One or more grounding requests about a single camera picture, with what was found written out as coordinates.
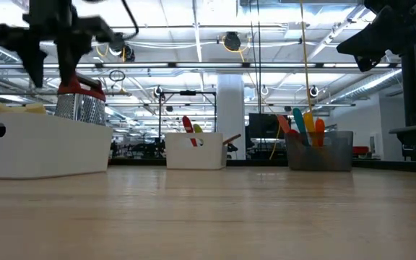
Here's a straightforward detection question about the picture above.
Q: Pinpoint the blue silicone spatula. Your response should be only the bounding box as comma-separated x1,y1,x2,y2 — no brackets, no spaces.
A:
292,107,310,147

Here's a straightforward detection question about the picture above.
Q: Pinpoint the yellow hanging cable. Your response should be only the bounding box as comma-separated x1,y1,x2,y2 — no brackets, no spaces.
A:
299,0,313,111

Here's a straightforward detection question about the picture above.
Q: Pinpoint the dark grey desk cart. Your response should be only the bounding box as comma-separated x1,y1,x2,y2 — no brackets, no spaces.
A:
389,50,416,163

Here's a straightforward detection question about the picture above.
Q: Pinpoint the black hanging cable loop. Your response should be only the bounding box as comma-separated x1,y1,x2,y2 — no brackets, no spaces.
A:
108,69,126,83

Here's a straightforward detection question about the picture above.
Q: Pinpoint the red-trimmed metal box grater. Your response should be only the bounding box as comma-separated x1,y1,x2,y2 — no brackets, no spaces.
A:
54,74,107,126

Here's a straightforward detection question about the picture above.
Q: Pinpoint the orange silicone spatula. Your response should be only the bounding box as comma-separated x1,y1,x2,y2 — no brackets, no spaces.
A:
314,118,326,147

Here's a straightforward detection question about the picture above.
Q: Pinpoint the red silicone spoon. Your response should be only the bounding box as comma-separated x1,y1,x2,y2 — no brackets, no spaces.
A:
181,115,198,147

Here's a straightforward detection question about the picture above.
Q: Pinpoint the black metal stand frame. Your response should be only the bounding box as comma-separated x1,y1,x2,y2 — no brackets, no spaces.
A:
158,90,218,145

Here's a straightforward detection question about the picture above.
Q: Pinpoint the black ceiling cable reel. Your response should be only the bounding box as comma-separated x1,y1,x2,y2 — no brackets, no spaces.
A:
107,31,136,63
223,31,243,52

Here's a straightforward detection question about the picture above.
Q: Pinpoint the pink silicone spatula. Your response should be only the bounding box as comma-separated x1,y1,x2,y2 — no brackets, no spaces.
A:
277,114,292,135

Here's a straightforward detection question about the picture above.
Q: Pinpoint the brown wooden spoon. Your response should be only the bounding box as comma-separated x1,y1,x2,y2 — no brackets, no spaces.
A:
223,134,242,146

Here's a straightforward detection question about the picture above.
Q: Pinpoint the yellow silicone spatula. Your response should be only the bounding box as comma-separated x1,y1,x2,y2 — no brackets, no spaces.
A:
303,111,316,147

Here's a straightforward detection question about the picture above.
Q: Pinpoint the grey translucent plastic bin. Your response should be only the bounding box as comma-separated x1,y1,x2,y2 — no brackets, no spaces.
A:
285,130,354,172

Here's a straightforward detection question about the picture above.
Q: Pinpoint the black display screen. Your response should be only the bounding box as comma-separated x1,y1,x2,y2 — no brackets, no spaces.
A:
248,113,293,141

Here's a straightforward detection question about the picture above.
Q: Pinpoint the white building column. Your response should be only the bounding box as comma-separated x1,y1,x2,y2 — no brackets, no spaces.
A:
217,74,247,160

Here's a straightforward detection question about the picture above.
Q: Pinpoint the white plastic bin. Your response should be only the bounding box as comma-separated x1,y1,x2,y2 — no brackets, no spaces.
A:
164,132,228,170
0,110,114,181

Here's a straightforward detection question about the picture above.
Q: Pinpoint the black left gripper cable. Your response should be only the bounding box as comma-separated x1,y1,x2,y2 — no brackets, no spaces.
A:
120,0,139,40

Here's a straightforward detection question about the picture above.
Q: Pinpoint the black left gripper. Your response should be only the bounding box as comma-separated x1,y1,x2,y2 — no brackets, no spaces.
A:
0,0,117,87

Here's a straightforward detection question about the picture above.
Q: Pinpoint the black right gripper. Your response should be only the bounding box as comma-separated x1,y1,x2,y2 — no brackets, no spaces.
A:
337,5,411,72

